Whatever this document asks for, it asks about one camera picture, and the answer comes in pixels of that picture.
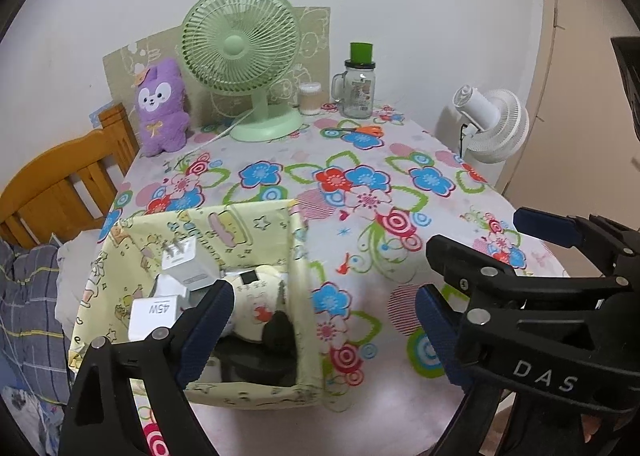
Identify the cotton swab container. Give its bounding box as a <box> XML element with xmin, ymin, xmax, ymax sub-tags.
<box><xmin>297</xmin><ymin>82</ymin><xmax>323</xmax><ymax>116</ymax></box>

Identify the white fan power cord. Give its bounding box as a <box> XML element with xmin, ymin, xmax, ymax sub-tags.
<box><xmin>194</xmin><ymin>110</ymin><xmax>256</xmax><ymax>142</ymax></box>

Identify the yellow fabric storage box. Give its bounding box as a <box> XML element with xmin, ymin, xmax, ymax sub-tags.
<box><xmin>67</xmin><ymin>199</ymin><xmax>322</xmax><ymax>410</ymax></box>

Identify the white 45W charger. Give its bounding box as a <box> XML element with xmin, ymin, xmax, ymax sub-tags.
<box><xmin>128</xmin><ymin>295</ymin><xmax>181</xmax><ymax>341</ymax></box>

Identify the black phone stand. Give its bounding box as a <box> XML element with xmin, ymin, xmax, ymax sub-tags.
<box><xmin>214</xmin><ymin>311</ymin><xmax>297</xmax><ymax>386</ymax></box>

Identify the beige wooden door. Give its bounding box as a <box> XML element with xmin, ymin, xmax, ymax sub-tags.
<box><xmin>491</xmin><ymin>0</ymin><xmax>640</xmax><ymax>277</ymax></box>

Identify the blue plaid bedding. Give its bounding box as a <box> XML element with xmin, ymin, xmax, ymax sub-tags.
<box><xmin>0</xmin><ymin>235</ymin><xmax>74</xmax><ymax>437</ymax></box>

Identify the floral tablecloth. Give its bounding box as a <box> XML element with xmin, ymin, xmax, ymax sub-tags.
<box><xmin>96</xmin><ymin>102</ymin><xmax>572</xmax><ymax>456</ymax></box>

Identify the glass mason jar mug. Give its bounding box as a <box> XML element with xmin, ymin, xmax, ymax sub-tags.
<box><xmin>331</xmin><ymin>60</ymin><xmax>375</xmax><ymax>119</ymax></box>

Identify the wooden bed headboard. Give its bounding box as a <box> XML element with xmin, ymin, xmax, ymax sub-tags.
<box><xmin>0</xmin><ymin>104</ymin><xmax>139</xmax><ymax>249</ymax></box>

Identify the green desk fan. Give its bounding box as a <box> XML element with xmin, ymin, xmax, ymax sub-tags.
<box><xmin>179</xmin><ymin>0</ymin><xmax>303</xmax><ymax>143</ymax></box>

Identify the beige cartoon paper backdrop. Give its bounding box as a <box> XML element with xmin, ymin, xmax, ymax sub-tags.
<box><xmin>103</xmin><ymin>6</ymin><xmax>331</xmax><ymax>132</ymax></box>

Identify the green cup on jar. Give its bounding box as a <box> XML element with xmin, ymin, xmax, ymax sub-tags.
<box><xmin>349</xmin><ymin>42</ymin><xmax>373</xmax><ymax>64</ymax></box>

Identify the round cream compact mirror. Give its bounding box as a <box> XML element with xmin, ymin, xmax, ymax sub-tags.
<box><xmin>224</xmin><ymin>265</ymin><xmax>286</xmax><ymax>342</ymax></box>

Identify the white plug adapter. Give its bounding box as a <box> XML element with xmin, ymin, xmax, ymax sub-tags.
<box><xmin>160</xmin><ymin>237</ymin><xmax>221</xmax><ymax>291</ymax></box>

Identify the purple plush toy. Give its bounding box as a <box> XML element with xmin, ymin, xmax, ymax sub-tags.
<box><xmin>134</xmin><ymin>58</ymin><xmax>190</xmax><ymax>157</ymax></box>

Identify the white floor fan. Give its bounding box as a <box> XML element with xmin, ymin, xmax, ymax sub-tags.
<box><xmin>452</xmin><ymin>84</ymin><xmax>529</xmax><ymax>164</ymax></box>

